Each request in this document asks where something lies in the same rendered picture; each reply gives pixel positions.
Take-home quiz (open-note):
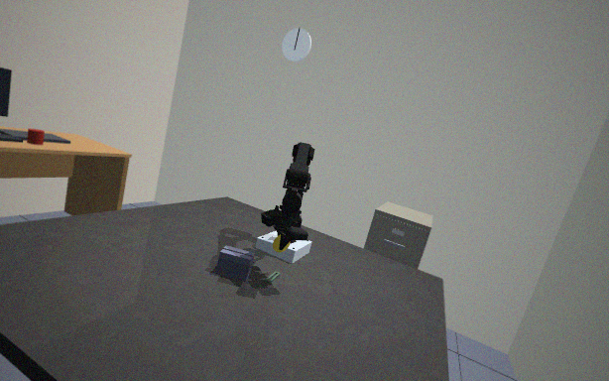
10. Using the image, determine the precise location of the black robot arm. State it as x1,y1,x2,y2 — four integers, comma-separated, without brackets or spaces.
261,142,314,227

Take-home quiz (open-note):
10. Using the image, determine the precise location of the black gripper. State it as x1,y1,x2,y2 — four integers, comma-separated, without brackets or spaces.
273,210,308,250

